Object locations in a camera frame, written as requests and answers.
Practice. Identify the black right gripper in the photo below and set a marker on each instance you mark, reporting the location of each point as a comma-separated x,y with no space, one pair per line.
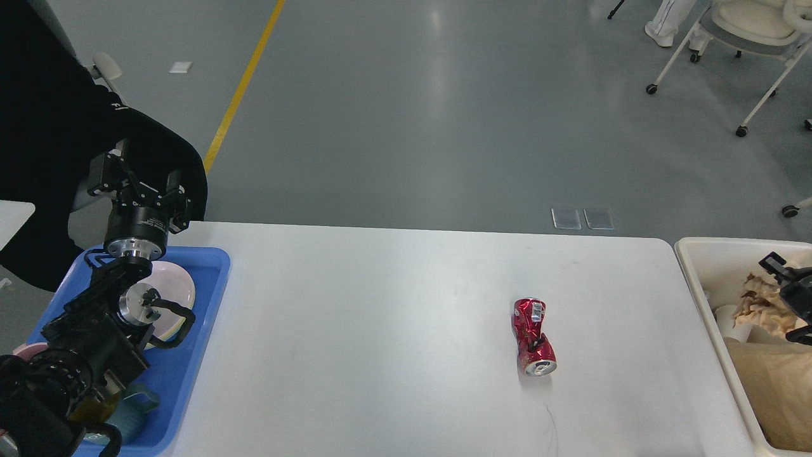
795,290

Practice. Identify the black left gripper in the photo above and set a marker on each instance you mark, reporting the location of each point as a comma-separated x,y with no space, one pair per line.
135,227

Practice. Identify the brown paper ball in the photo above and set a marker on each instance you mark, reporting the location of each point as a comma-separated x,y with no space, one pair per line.
760,305

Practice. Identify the white paper cup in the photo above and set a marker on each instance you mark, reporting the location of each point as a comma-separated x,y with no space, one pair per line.
728,325

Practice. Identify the brown paper bag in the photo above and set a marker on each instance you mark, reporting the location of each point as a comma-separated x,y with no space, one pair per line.
776,379

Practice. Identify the pink plate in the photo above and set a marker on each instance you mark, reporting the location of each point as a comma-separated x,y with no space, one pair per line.
173,284

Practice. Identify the pink mug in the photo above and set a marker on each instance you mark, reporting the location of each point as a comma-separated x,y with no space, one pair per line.
27,351

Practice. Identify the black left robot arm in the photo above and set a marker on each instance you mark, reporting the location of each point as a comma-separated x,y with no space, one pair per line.
96,346

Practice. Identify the white plastic bin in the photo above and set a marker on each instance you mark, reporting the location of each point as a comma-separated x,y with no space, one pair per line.
715,270

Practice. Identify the white chair leg caster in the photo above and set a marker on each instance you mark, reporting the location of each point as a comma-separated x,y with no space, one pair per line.
793,210

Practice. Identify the person in black clothes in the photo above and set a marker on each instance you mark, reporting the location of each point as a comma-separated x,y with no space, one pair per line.
50,110

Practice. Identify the white paper scrap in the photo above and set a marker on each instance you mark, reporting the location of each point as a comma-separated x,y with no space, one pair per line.
180,67

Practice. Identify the white table corner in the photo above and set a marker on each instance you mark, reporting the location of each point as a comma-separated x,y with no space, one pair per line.
13,216

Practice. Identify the blue plastic tray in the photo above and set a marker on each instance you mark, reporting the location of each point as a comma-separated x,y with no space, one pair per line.
172,372

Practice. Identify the right clear floor plate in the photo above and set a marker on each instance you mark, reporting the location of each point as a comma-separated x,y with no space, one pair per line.
599,218

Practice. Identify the clear floor plate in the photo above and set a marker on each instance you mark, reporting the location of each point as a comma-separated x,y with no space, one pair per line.
566,218
599,218

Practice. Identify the teal mug yellow inside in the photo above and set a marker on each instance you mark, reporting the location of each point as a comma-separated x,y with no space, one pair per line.
126,410

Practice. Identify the left clear floor plate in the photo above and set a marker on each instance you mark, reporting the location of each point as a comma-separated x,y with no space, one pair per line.
566,218

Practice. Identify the crushed red soda can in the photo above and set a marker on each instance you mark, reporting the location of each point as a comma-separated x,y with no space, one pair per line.
535,354

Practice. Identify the white office chair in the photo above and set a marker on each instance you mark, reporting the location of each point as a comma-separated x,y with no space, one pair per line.
775,29

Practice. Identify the person in white trousers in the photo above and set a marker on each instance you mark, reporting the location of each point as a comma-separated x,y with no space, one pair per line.
665,24

